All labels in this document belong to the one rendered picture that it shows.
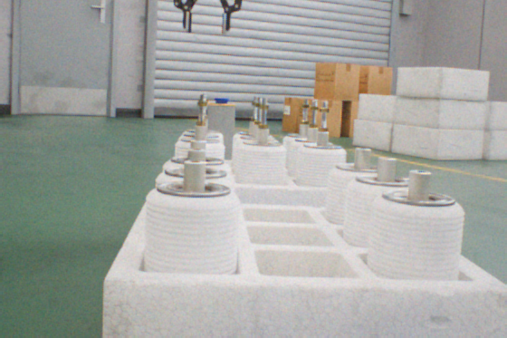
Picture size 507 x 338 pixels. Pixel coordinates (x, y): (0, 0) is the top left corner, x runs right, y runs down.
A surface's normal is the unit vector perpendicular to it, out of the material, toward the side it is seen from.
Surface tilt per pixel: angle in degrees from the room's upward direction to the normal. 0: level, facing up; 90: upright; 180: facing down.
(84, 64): 90
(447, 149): 90
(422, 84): 90
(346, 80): 90
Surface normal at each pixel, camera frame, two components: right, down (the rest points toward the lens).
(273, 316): 0.07, 0.11
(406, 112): -0.88, 0.00
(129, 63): 0.44, 0.11
